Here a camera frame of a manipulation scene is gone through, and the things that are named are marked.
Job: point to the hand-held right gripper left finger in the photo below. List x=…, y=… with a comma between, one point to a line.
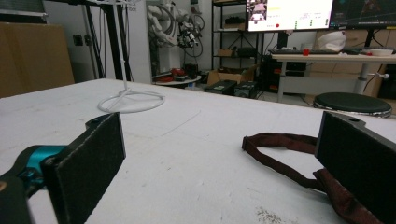
x=81, y=168

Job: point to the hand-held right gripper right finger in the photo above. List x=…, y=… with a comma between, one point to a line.
x=358, y=161

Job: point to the black round stool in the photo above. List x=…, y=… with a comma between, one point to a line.
x=351, y=103

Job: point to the white metal stand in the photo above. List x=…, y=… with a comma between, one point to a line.
x=130, y=99

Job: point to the light wooden desk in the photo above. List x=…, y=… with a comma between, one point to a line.
x=327, y=58

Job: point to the white bowl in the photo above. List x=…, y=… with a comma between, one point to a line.
x=380, y=52

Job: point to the brown cardboard board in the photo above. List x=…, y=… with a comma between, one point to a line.
x=31, y=59

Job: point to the small red object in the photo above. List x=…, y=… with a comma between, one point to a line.
x=306, y=52

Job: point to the black keyboard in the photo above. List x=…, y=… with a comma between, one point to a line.
x=299, y=52

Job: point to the black equipment case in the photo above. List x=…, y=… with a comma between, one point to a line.
x=246, y=89
x=220, y=87

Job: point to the dark computer monitor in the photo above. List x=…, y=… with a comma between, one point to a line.
x=364, y=12

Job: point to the open cardboard box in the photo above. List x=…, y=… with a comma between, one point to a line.
x=232, y=76

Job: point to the bright computer monitor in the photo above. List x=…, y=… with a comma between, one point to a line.
x=289, y=14

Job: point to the black metal shelf rack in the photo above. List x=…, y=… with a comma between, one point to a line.
x=236, y=40

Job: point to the black metal frame post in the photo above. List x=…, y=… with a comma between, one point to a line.
x=115, y=40

